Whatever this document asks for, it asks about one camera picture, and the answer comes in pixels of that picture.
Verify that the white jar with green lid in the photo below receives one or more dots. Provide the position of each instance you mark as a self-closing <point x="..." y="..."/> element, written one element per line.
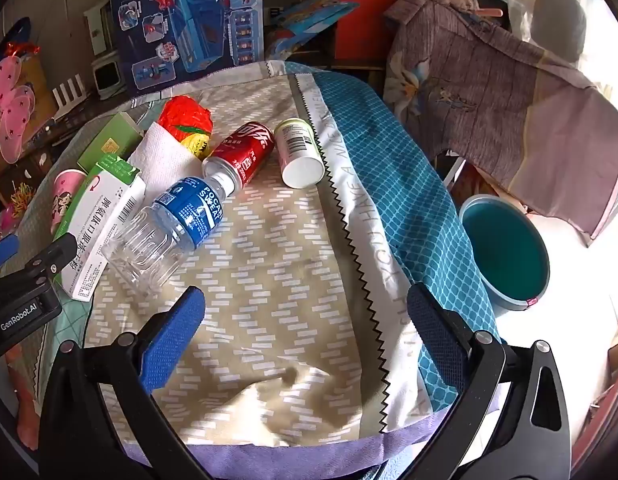
<point x="299" y="150"/>

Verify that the teal bucket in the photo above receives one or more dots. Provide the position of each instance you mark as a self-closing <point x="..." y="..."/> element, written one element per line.
<point x="504" y="245"/>

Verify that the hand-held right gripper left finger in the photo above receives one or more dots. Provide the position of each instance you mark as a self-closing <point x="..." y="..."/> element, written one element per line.
<point x="174" y="340"/>

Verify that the small white device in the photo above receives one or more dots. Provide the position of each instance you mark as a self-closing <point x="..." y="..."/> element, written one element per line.
<point x="106" y="77"/>

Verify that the white and green medicine box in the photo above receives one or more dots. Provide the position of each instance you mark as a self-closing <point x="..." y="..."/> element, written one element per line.
<point x="99" y="225"/>

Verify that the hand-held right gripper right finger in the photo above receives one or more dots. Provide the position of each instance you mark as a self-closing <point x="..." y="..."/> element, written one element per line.
<point x="434" y="330"/>

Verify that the purple printed cloth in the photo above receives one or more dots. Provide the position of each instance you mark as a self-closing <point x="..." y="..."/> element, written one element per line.
<point x="494" y="100"/>

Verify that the small green box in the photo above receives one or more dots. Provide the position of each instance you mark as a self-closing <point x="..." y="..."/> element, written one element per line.
<point x="109" y="142"/>

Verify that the red soda can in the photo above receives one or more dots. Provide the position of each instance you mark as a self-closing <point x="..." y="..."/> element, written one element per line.
<point x="244" y="150"/>

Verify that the red plastic bag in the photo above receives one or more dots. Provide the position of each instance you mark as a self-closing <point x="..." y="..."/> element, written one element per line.
<point x="184" y="115"/>

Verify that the blue toy box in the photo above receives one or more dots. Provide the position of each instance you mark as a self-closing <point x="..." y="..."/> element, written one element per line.
<point x="189" y="20"/>

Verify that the white picket fence piece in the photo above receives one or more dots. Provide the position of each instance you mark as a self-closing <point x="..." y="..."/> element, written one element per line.
<point x="69" y="92"/>

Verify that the blue toy package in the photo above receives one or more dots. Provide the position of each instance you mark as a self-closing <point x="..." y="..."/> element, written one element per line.
<point x="309" y="20"/>

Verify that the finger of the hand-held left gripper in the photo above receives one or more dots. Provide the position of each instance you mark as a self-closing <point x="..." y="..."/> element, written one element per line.
<point x="54" y="257"/>
<point x="4" y="255"/>

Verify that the clear plastic bottle blue label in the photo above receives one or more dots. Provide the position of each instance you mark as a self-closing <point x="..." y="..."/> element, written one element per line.
<point x="189" y="215"/>

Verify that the pink paper cup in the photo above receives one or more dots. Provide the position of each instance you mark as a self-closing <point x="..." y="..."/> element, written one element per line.
<point x="66" y="195"/>

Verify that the pink butterfly wings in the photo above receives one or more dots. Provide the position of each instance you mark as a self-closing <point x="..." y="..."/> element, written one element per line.
<point x="14" y="105"/>

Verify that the patterned bedsheet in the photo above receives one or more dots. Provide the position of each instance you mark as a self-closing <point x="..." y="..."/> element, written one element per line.
<point x="269" y="285"/>

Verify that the person's left forearm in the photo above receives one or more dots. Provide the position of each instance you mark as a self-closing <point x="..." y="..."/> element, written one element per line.
<point x="24" y="400"/>

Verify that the white paper napkin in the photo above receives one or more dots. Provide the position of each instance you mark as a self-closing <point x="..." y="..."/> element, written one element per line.
<point x="159" y="160"/>

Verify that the red box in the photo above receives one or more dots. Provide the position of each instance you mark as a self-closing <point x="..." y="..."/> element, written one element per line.
<point x="364" y="0"/>

